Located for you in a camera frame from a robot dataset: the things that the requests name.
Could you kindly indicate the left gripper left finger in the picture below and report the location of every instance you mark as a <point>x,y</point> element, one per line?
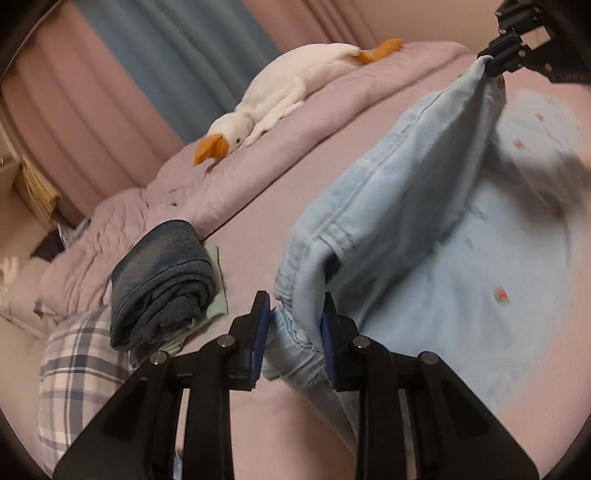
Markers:
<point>133,436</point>

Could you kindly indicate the beige pillow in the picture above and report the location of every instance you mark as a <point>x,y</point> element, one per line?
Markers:
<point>20,297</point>

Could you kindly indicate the light blue strawberry pants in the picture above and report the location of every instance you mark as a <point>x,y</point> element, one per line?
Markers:
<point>457,233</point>

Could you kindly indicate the folded light green garment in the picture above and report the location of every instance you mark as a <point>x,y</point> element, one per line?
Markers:
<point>210,308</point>

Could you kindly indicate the plaid pillow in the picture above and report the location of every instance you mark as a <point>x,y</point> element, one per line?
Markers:
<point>79,373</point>

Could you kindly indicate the pink duvet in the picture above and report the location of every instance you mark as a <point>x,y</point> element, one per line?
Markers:
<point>77,280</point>

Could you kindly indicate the folded dark blue jeans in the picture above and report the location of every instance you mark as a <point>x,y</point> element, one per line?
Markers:
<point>156,285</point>

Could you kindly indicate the white goose plush toy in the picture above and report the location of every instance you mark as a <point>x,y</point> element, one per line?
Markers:
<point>280,88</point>

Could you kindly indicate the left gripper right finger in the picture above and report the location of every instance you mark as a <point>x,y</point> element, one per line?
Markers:
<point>455,435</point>

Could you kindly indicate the dark clothes at headboard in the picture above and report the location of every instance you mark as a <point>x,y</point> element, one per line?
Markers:
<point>60,239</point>

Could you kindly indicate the pink curtain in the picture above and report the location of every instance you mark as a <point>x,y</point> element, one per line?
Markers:
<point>85,122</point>

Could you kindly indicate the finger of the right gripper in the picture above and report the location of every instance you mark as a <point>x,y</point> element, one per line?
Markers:
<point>507,44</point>
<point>505,63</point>

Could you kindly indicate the blue curtain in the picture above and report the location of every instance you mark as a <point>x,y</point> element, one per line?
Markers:
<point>192,59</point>

